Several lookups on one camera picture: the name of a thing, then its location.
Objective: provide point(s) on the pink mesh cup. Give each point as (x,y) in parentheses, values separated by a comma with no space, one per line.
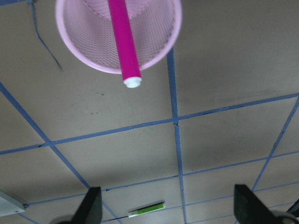
(86,28)

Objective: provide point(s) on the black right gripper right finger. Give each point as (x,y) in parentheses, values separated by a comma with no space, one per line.
(248,209)

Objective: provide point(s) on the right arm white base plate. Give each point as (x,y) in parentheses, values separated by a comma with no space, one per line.
(9,205)

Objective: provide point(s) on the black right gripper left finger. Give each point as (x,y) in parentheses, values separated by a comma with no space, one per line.
(90,210)

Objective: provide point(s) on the green pen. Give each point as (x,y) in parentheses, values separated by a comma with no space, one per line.
(156,206)

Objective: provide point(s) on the pink pen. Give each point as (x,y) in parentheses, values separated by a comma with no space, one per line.
(125,43)

